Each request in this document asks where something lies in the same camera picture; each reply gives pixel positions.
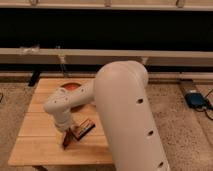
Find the light wooden table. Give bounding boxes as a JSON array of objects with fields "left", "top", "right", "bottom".
[{"left": 7, "top": 77, "right": 164, "bottom": 167}]

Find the black cable on floor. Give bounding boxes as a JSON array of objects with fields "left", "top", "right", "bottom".
[{"left": 195, "top": 87, "right": 213, "bottom": 121}]

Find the black metal bracket leg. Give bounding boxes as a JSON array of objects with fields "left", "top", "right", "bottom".
[{"left": 28, "top": 69, "right": 41, "bottom": 87}]

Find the brown snack bar package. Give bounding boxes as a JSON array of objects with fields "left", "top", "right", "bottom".
[{"left": 73, "top": 119, "right": 95, "bottom": 141}]

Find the blue device on floor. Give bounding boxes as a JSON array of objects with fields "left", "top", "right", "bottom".
[{"left": 184, "top": 91, "right": 207, "bottom": 108}]

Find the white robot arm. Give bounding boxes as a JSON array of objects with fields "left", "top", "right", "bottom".
[{"left": 44, "top": 61, "right": 170, "bottom": 171}]

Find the translucent yellowish gripper finger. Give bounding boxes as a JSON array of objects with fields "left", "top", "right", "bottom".
[{"left": 64, "top": 129, "right": 72, "bottom": 139}]

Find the orange ceramic bowl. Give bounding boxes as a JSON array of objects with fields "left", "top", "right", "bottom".
[{"left": 62, "top": 82, "right": 80, "bottom": 91}]

